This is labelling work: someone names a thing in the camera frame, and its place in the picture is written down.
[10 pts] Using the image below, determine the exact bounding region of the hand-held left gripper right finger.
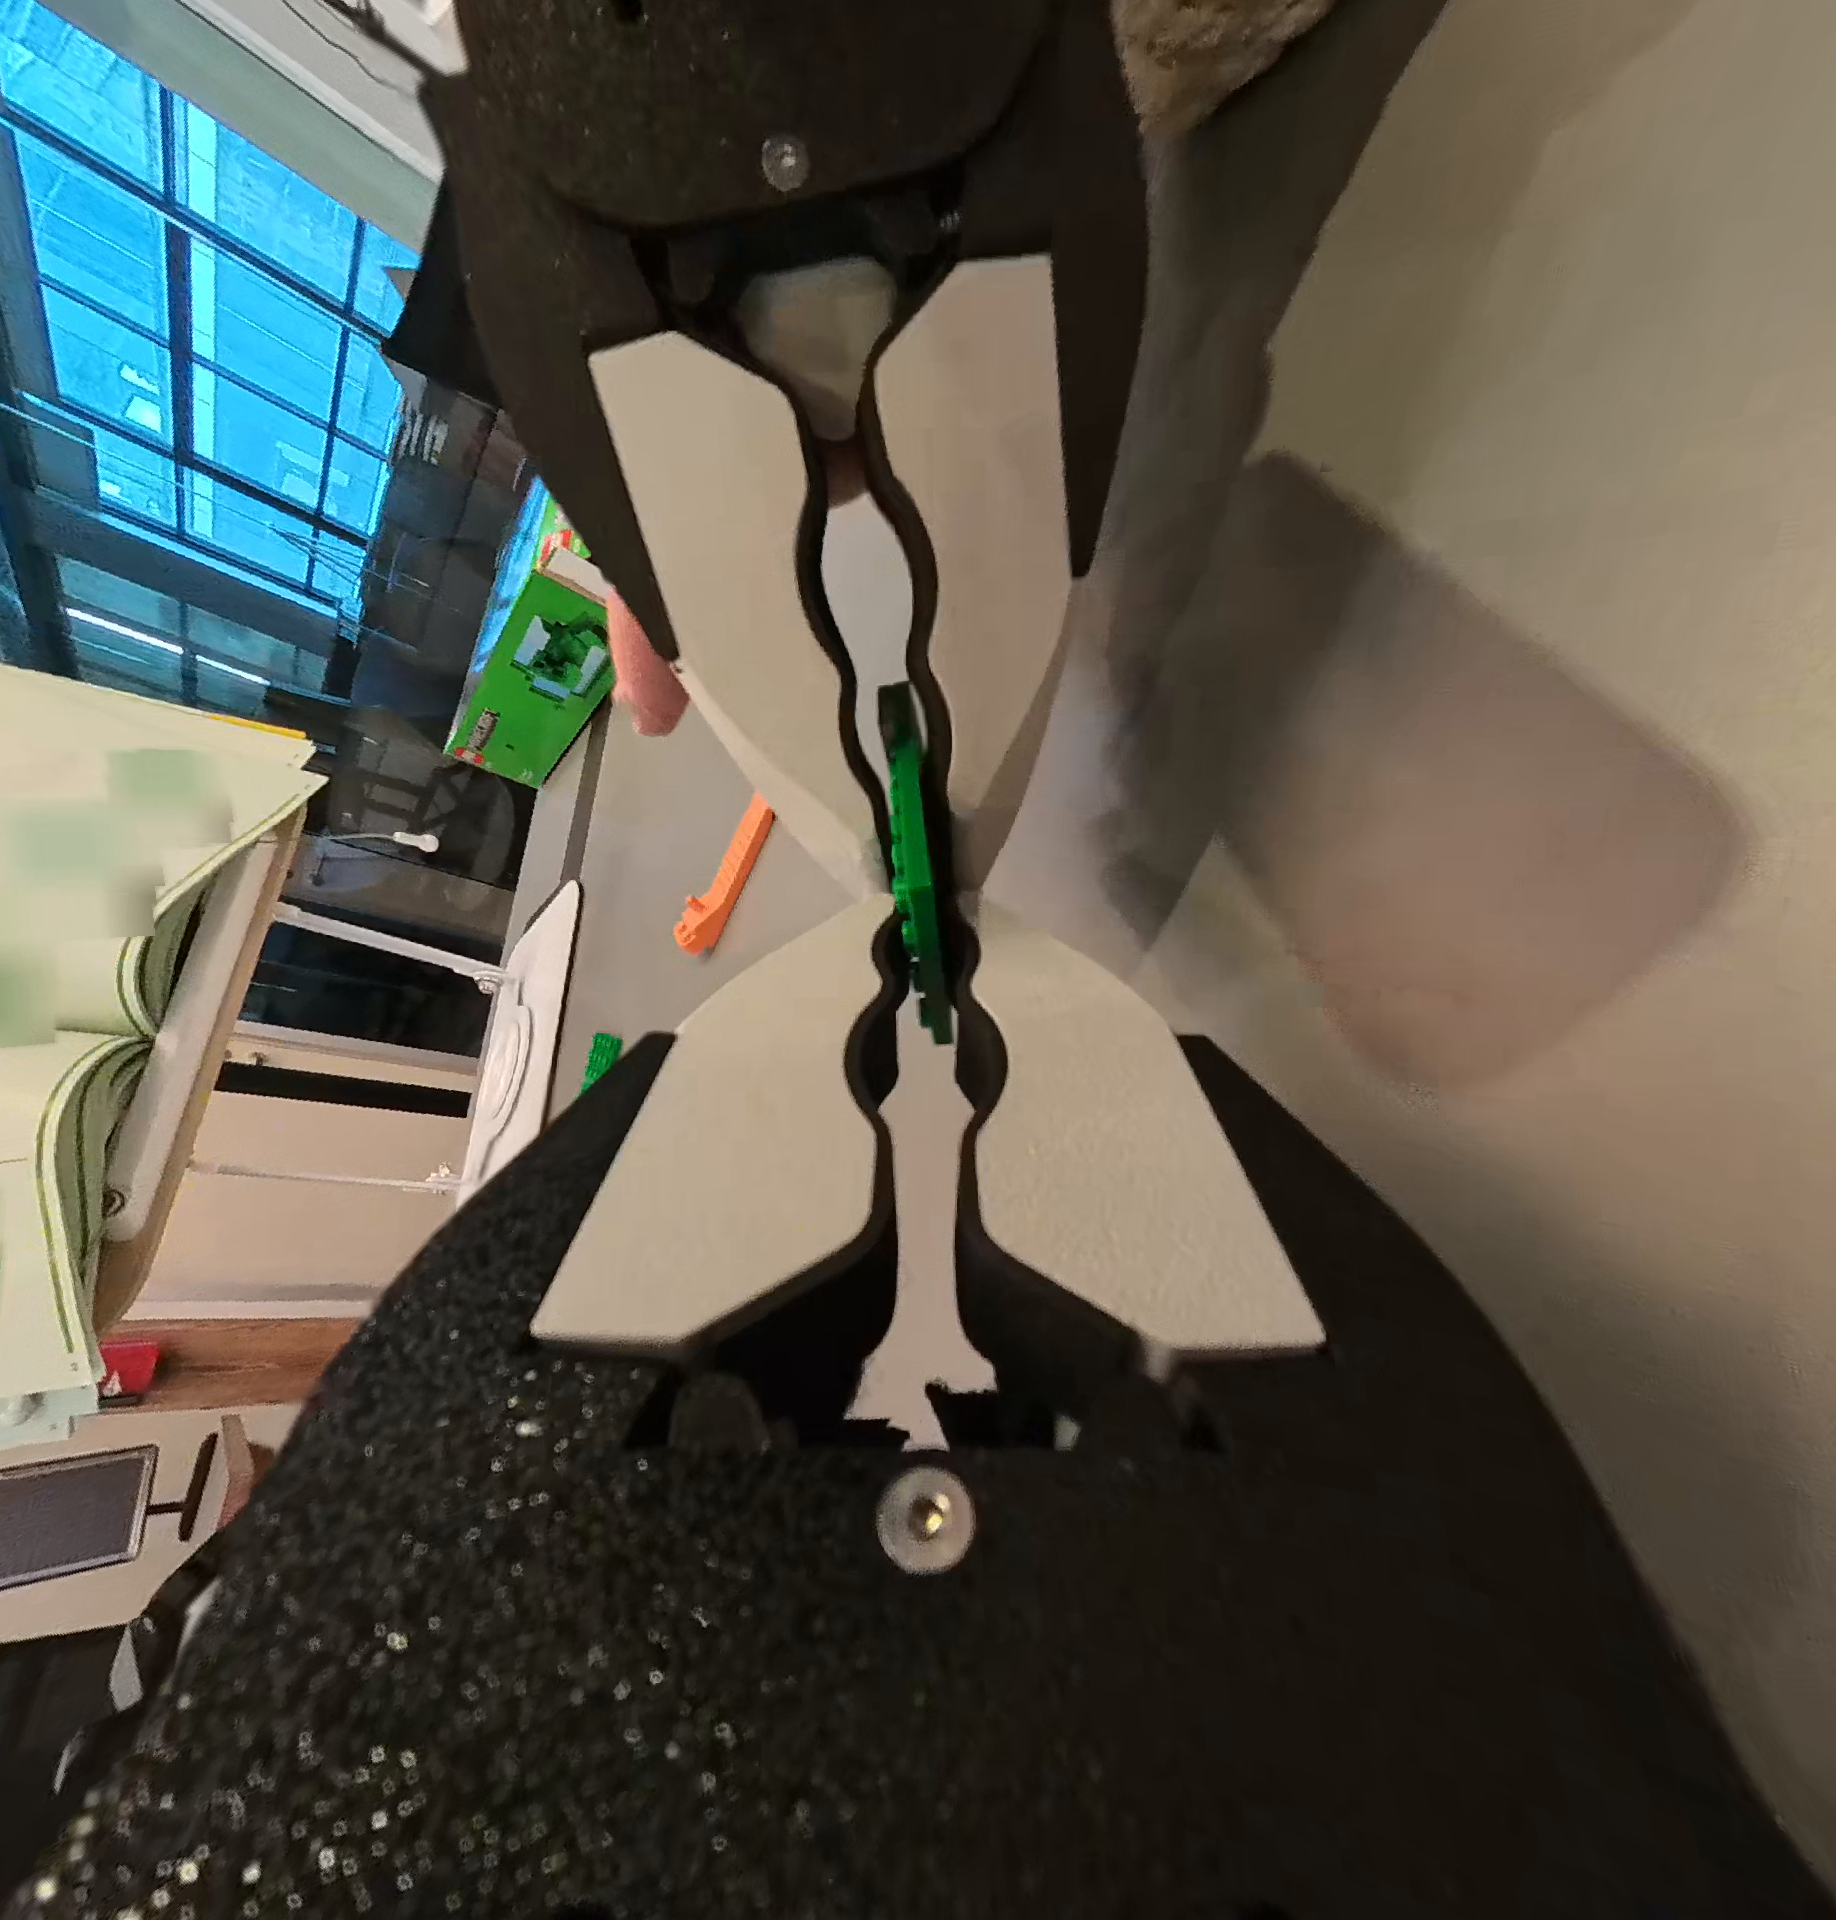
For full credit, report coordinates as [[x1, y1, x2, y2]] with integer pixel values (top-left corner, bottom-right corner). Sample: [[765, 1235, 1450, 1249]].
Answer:
[[941, 897, 1329, 1367]]

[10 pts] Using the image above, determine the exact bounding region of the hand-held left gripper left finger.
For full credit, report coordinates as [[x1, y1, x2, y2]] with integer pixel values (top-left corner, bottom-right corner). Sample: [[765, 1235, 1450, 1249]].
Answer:
[[529, 897, 919, 1369]]

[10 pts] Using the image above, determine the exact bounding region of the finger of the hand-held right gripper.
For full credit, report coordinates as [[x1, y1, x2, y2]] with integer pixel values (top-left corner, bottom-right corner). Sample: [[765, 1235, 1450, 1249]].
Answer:
[[862, 253, 1080, 889], [585, 329, 898, 902]]

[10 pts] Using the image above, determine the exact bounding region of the green lego base plate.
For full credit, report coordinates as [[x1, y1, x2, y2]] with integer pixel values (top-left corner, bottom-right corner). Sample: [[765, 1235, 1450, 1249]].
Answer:
[[874, 682, 959, 1046]]

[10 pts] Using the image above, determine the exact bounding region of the person's right forearm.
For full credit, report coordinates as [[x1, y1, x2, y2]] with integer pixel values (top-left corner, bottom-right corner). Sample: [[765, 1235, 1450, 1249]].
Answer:
[[1118, 0, 1344, 139]]

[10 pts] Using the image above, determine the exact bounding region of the green lego set box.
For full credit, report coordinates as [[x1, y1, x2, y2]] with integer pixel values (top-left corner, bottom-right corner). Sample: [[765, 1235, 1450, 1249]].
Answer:
[[444, 492, 622, 791]]

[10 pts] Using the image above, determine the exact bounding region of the orange lego brick separator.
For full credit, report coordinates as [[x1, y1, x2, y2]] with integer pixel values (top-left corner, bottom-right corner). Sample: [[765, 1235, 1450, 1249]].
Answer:
[[673, 792, 779, 955]]

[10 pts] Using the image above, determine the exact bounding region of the lego instruction booklet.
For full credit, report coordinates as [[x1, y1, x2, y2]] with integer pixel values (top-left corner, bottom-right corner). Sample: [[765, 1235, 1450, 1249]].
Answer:
[[0, 652, 329, 1424]]

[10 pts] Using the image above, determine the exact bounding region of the person's right hand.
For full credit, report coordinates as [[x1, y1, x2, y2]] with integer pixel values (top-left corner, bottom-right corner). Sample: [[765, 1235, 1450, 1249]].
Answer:
[[600, 582, 691, 739]]

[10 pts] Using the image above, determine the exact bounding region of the wooden side table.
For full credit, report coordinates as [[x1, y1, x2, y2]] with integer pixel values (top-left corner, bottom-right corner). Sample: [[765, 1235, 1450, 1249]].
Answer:
[[101, 1293, 375, 1413]]

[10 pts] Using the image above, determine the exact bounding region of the small tablet screen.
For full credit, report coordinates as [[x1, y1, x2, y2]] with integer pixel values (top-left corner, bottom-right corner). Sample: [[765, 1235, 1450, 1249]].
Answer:
[[0, 1443, 164, 1600]]

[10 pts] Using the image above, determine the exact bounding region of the black and white tool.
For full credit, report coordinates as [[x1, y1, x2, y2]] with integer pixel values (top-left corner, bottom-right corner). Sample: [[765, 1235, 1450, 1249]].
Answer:
[[0, 1574, 218, 1869]]

